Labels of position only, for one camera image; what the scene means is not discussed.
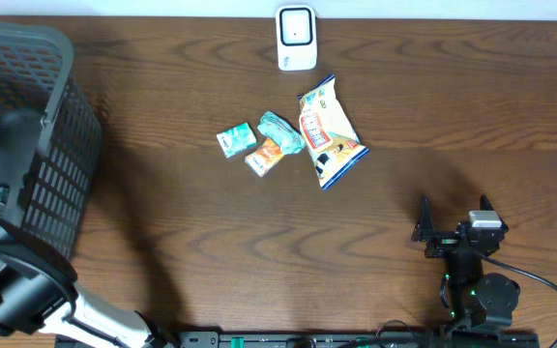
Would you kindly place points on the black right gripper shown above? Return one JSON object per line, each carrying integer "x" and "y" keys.
{"x": 443, "y": 243}

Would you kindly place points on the yellow chips snack bag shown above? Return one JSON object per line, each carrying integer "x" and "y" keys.
{"x": 332, "y": 143}

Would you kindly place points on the teal wrapper packet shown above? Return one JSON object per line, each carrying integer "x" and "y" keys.
{"x": 282, "y": 133}

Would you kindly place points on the orange tissue pack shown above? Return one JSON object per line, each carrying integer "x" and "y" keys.
{"x": 265, "y": 157}

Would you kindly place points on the teal tissue pack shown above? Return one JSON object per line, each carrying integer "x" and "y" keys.
{"x": 236, "y": 140}

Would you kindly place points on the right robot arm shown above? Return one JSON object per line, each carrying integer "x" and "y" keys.
{"x": 480, "y": 303}

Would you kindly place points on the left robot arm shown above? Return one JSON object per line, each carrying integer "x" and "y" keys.
{"x": 39, "y": 291}

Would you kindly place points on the dark plastic mesh basket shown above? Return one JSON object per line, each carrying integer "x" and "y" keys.
{"x": 36, "y": 73}

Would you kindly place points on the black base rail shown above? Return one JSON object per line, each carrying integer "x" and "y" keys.
{"x": 386, "y": 339}

